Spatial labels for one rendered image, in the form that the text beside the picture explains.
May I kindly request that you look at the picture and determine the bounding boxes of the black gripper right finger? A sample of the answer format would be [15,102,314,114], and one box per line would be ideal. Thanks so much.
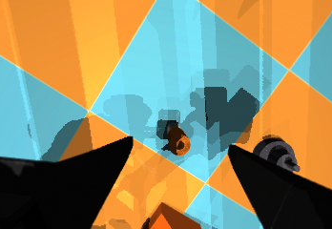
[228,144,332,229]

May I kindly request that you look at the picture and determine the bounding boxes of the orange knob with d-shaped hole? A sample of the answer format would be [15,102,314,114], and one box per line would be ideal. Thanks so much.
[168,128,191,156]

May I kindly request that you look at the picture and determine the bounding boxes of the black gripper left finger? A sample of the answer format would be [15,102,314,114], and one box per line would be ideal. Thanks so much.
[0,136,134,229]

